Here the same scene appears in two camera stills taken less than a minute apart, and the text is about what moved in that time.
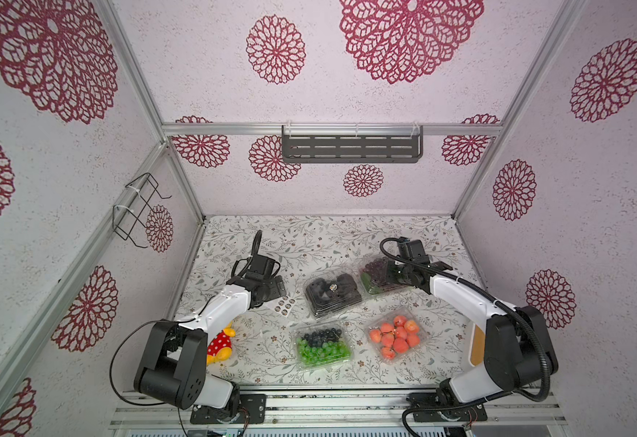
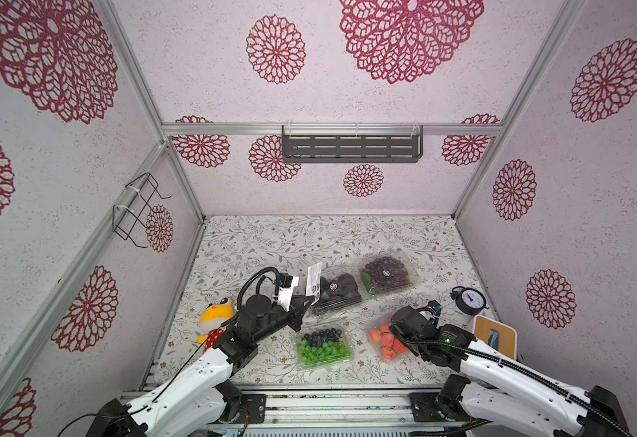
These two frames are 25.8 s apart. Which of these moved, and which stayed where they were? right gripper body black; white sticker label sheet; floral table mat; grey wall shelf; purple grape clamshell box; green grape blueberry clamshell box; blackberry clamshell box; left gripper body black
Moved: right gripper body black; left gripper body black; white sticker label sheet
Stayed: floral table mat; grey wall shelf; purple grape clamshell box; blackberry clamshell box; green grape blueberry clamshell box
